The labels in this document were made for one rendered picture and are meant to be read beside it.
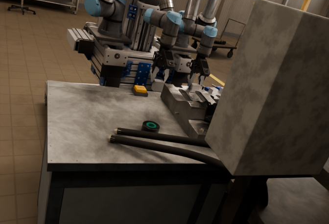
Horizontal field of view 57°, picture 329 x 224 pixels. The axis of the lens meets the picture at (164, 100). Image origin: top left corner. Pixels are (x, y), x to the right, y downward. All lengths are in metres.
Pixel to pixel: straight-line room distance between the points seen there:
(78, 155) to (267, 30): 0.77
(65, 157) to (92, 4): 0.91
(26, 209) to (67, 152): 0.96
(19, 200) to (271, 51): 1.78
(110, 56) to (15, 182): 1.05
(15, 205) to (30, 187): 0.17
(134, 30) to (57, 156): 1.16
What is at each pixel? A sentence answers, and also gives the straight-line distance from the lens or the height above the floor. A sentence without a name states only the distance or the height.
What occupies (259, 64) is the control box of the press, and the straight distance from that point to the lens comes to 0.71.
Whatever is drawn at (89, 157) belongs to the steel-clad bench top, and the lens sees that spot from 1.14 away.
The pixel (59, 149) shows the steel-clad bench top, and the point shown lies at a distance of 1.16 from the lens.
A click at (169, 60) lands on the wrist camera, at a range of 1.48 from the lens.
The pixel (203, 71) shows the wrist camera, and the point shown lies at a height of 1.03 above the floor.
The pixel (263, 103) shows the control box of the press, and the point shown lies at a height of 1.27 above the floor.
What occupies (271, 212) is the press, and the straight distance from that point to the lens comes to 1.23.
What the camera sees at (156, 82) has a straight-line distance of 1.54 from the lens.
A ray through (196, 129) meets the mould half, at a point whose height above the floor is 0.86.
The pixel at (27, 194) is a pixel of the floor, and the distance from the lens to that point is 2.16.
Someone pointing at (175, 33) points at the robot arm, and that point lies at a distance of 1.49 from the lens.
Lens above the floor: 1.47
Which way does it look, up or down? 23 degrees down
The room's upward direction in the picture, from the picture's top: 16 degrees clockwise
